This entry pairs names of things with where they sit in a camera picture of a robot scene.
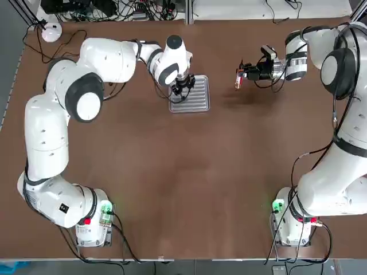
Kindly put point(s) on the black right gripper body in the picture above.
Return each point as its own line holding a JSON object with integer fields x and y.
{"x": 265, "y": 70}

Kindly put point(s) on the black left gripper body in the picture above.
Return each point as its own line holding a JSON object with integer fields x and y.
{"x": 182, "y": 80}

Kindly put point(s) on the orange oil bottle black nozzle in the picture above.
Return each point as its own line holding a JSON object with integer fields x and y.
{"x": 238, "y": 81}

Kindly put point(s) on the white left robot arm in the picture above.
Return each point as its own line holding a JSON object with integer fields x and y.
{"x": 51, "y": 137}

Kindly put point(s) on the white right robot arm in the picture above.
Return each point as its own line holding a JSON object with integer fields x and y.
{"x": 329, "y": 186}

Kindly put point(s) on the ribbed silver metal tray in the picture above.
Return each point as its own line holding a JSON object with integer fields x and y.
{"x": 199, "y": 100}

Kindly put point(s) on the white desk lamp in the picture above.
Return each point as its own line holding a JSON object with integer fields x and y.
{"x": 51, "y": 33}

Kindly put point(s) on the grey power strip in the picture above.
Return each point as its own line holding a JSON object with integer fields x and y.
{"x": 278, "y": 270}

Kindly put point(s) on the aluminium frame post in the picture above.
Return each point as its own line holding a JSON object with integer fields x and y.
{"x": 189, "y": 11}
{"x": 359, "y": 11}

